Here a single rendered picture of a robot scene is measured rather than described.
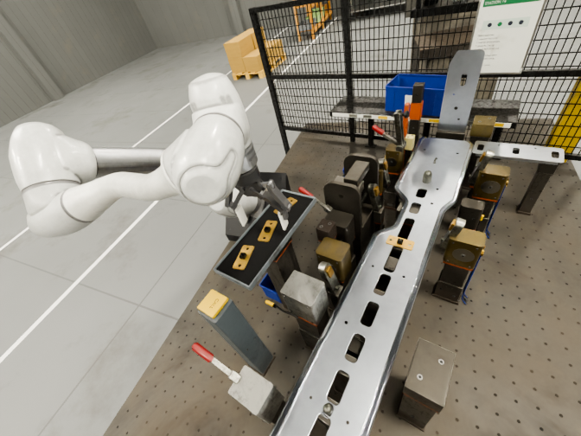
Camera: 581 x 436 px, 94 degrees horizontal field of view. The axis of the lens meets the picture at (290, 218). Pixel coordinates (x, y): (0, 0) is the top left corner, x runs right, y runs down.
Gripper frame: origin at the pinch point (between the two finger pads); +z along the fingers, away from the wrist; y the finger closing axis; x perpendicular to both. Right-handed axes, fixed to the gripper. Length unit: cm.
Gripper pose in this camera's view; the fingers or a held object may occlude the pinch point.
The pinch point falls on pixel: (264, 222)
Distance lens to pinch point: 81.6
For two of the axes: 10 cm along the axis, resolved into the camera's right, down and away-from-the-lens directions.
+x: 2.9, -7.2, 6.3
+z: 2.1, 6.9, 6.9
